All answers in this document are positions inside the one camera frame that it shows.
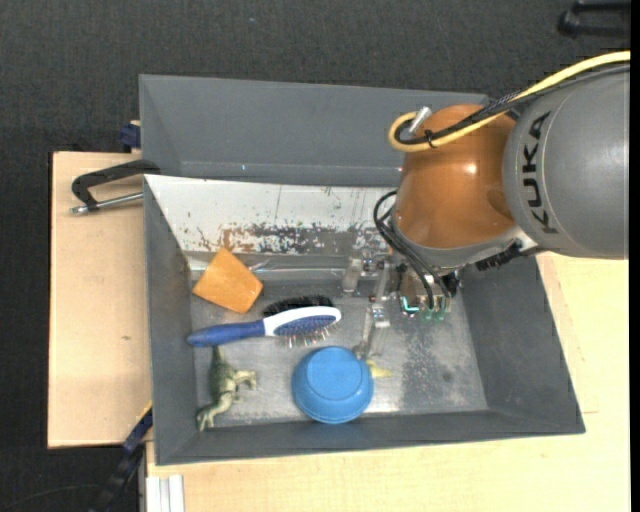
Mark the blue and white hairbrush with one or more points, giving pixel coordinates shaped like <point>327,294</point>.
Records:
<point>300,322</point>

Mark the grey metal bin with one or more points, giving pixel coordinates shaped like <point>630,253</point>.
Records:
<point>300,130</point>

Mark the green toy dinosaur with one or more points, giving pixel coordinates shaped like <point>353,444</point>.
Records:
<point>222,382</point>

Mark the orange plastic cup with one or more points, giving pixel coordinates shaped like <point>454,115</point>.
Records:
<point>227,285</point>

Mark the blue plastic bowl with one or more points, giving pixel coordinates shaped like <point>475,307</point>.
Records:
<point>330,385</point>

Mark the small yellow-green toy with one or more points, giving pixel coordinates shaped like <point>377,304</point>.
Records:
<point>380,371</point>

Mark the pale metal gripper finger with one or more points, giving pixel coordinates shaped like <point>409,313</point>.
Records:
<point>378,317</point>
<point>352,277</point>

